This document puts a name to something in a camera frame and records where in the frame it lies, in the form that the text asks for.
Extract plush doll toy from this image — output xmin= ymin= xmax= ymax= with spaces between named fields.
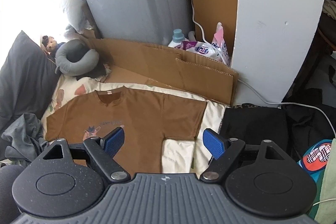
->
xmin=41 ymin=35 xmax=65 ymax=58

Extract flattened brown cardboard box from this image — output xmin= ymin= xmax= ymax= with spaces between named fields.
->
xmin=81 ymin=36 xmax=239 ymax=105

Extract cream bear print blanket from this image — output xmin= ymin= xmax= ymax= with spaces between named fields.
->
xmin=42 ymin=76 xmax=228 ymax=173

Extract brown printed t-shirt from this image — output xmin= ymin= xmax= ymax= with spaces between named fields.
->
xmin=45 ymin=87 xmax=207 ymax=174

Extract dark grey pillow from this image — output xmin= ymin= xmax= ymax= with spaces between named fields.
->
xmin=1 ymin=31 xmax=60 ymax=131

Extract grey green garment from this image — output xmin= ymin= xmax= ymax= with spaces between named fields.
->
xmin=1 ymin=113 xmax=49 ymax=167

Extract blue cap detergent bottle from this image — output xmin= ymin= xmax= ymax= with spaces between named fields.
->
xmin=168 ymin=28 xmax=187 ymax=48

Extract black folded garment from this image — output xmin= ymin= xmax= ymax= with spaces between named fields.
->
xmin=219 ymin=105 xmax=335 ymax=161

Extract teal patterned garment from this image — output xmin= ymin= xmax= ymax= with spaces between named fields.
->
xmin=298 ymin=139 xmax=335 ymax=223

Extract grey neck pillow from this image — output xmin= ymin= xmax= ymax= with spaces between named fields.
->
xmin=55 ymin=39 xmax=100 ymax=76

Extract black cloth under neck pillow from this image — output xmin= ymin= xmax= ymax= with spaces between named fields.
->
xmin=72 ymin=48 xmax=108 ymax=80

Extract purple white detergent bag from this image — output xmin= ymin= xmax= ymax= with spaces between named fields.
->
xmin=177 ymin=22 xmax=230 ymax=65

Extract leopard print cloth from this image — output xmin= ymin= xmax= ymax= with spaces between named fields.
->
xmin=232 ymin=103 xmax=260 ymax=109

